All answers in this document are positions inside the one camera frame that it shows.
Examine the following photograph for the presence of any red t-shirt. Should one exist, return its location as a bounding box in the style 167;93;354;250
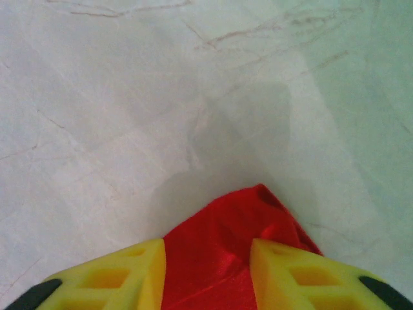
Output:
159;183;325;310

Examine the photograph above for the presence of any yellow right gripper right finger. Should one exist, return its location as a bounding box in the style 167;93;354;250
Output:
250;238;413;310

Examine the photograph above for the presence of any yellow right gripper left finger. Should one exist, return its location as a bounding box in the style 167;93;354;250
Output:
6;238;167;310

